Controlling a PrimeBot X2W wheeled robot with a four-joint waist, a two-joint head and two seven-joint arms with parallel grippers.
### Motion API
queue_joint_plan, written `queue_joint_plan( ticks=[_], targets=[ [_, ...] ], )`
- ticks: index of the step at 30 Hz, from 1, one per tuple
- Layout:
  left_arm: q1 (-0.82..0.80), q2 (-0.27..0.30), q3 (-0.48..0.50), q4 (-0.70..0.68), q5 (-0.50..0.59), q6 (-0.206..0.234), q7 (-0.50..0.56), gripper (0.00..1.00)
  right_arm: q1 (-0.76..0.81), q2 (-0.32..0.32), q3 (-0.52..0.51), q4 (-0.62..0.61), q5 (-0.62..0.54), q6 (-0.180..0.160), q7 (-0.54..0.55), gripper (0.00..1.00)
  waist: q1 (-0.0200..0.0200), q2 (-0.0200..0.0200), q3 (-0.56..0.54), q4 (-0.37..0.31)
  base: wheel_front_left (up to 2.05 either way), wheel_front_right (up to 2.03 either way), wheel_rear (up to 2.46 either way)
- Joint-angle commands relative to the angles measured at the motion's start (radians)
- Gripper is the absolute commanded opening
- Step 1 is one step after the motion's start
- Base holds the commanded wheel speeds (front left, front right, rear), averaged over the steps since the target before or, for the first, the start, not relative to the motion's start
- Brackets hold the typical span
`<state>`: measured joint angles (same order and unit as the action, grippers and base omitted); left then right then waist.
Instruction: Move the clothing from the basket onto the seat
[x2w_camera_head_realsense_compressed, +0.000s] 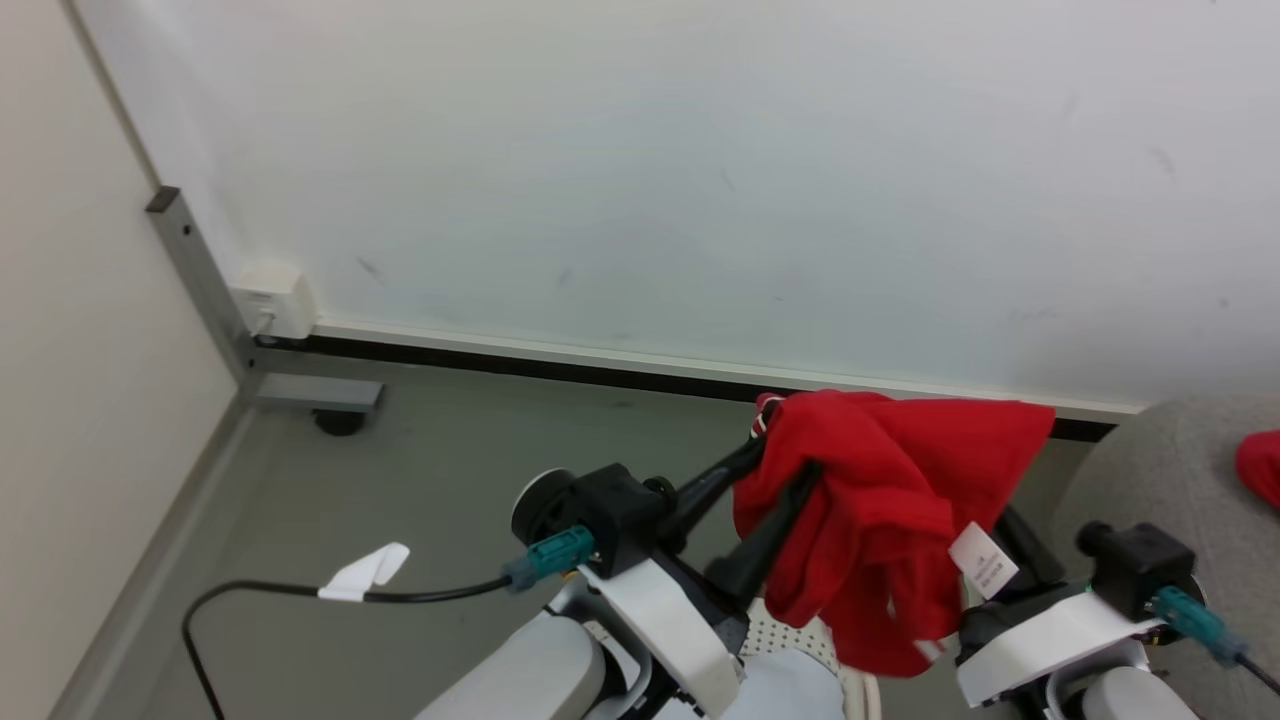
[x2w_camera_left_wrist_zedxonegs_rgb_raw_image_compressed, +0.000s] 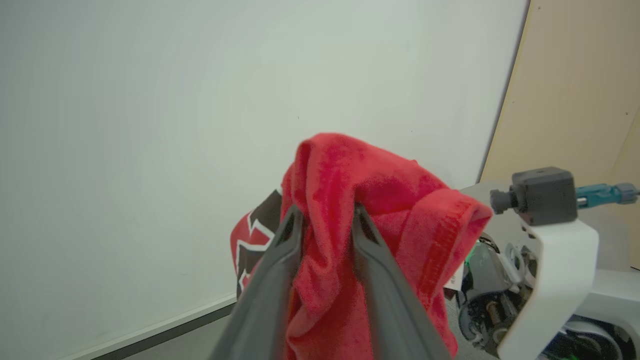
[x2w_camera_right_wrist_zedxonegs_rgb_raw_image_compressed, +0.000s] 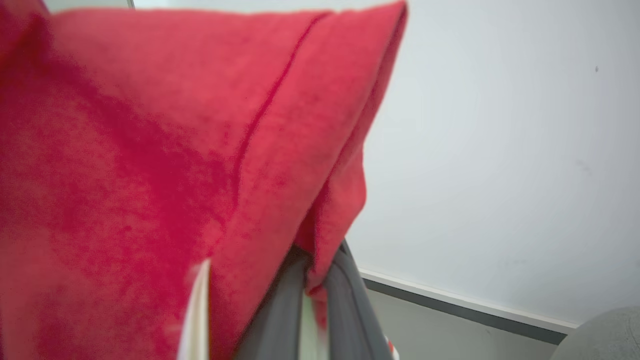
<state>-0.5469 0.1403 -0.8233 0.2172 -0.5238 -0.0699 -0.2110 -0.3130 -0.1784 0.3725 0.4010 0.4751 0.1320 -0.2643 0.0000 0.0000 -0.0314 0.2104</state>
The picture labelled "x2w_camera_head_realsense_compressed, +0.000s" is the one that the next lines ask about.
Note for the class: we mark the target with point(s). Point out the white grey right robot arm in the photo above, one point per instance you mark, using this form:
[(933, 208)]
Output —
[(1130, 700)]

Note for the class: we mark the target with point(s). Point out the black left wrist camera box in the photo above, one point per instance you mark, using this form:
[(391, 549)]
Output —
[(615, 510)]

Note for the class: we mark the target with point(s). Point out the grey metal table leg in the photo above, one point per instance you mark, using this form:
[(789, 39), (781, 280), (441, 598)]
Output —
[(205, 275)]

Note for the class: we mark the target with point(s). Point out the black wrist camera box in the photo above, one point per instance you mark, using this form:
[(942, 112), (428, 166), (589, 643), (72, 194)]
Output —
[(1140, 565), (615, 510)]

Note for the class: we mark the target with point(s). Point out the black and white baseboard strip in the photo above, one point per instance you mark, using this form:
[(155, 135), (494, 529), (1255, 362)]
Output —
[(600, 362)]

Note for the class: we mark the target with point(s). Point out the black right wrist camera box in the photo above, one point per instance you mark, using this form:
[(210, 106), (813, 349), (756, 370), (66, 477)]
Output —
[(1140, 565)]

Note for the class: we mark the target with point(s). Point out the red garment with white trim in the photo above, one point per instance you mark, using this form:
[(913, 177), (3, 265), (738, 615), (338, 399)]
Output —
[(880, 480)]

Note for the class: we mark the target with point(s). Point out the white wall outlet box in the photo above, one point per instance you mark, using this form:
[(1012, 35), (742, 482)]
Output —
[(275, 298)]

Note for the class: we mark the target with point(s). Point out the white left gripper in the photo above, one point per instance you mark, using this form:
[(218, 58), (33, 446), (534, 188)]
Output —
[(665, 620)]

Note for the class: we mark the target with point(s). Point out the plain red garment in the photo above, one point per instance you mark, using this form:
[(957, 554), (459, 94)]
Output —
[(1262, 468)]

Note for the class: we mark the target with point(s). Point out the black caster wheel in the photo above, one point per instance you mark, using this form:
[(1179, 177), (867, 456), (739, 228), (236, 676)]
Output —
[(340, 422)]

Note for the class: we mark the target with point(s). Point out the grey fabric sofa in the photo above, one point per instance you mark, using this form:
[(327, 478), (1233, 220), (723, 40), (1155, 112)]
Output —
[(1150, 470)]

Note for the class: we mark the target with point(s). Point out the white perforated laundry basket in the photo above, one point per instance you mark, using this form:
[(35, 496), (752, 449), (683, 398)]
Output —
[(790, 628)]

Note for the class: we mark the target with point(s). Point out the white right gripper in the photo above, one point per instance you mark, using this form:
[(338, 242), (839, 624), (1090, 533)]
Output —
[(1050, 635)]

